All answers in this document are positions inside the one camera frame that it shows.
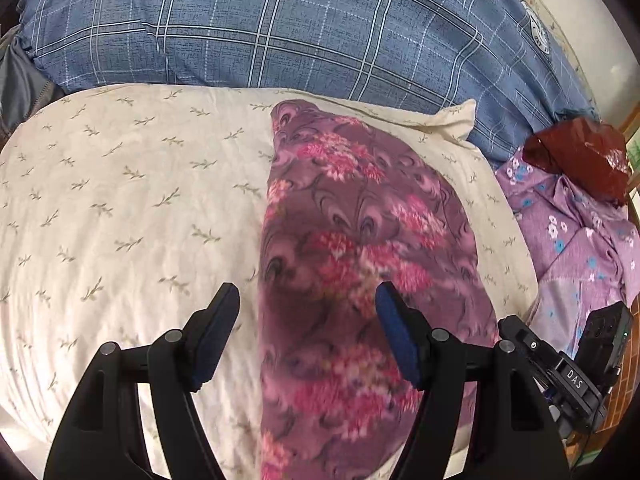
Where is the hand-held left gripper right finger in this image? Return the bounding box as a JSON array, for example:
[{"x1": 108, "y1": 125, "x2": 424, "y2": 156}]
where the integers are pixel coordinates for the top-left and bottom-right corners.
[{"x1": 375, "y1": 281, "x2": 571, "y2": 480}]

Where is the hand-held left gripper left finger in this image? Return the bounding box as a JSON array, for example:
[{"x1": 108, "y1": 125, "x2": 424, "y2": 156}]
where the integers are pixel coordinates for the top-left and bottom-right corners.
[{"x1": 42, "y1": 282, "x2": 241, "y2": 480}]

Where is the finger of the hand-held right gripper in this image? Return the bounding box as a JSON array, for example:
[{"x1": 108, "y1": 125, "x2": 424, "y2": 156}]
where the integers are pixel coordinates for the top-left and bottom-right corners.
[{"x1": 497, "y1": 315, "x2": 545, "y2": 363}]

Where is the purple pink floral garment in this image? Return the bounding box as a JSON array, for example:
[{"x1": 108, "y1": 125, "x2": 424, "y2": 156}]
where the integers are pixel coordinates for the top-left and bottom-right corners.
[{"x1": 259, "y1": 100, "x2": 501, "y2": 480}]

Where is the lilac floral garment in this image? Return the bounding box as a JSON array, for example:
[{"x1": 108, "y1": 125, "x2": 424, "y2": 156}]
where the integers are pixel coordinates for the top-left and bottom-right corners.
[{"x1": 494, "y1": 155, "x2": 640, "y2": 356}]

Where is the cream leaf-print pillow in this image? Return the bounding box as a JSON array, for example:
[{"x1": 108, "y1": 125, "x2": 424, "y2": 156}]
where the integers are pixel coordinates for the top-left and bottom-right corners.
[{"x1": 0, "y1": 84, "x2": 541, "y2": 478}]

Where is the red plastic bag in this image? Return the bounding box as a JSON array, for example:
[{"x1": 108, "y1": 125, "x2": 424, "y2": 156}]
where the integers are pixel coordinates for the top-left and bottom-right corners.
[{"x1": 522, "y1": 117, "x2": 632, "y2": 206}]

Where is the bamboo painted panel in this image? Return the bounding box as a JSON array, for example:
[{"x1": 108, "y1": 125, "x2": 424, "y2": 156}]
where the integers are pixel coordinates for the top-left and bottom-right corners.
[{"x1": 622, "y1": 125, "x2": 640, "y2": 171}]

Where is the grey cloth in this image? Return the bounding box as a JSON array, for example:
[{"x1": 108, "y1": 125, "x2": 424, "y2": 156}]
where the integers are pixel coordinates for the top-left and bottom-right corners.
[{"x1": 0, "y1": 25, "x2": 66, "y2": 133}]

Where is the blue plaid quilt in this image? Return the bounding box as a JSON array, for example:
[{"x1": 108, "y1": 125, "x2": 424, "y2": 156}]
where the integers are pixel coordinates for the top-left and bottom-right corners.
[{"x1": 15, "y1": 0, "x2": 601, "y2": 171}]

